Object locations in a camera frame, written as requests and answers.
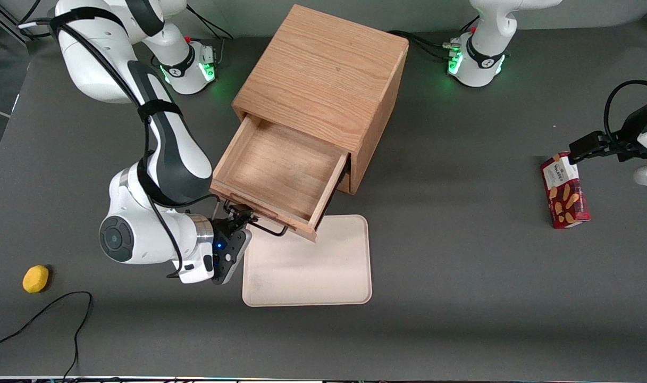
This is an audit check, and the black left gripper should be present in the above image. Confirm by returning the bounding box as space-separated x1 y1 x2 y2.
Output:
569 101 647 162

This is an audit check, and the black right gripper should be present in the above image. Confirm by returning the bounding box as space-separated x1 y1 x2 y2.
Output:
211 204 259 270

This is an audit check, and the wooden drawer cabinet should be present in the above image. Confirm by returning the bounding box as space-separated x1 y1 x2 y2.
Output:
232 4 410 196

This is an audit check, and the red tartan shortbread box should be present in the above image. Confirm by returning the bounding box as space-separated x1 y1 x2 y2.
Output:
540 152 592 229

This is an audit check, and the beige plastic tray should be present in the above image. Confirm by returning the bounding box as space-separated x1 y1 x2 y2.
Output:
242 214 373 307

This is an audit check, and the yellow lemon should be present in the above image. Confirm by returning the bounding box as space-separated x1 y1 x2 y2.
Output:
22 264 50 294

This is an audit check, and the thick black looped cable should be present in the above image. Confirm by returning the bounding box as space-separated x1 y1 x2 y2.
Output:
603 80 647 143

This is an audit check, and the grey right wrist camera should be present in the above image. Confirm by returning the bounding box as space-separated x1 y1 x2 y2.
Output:
212 229 253 286

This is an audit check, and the thin black cable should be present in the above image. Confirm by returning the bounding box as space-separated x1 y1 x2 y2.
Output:
0 291 94 381

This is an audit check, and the black base cable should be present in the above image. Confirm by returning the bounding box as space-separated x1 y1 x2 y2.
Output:
185 4 234 41

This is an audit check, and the black cable bundle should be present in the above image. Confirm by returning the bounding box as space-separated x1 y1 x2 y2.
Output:
387 30 465 63

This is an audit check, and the grey metal frame rail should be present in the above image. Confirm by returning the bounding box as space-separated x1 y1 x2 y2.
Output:
0 8 37 44

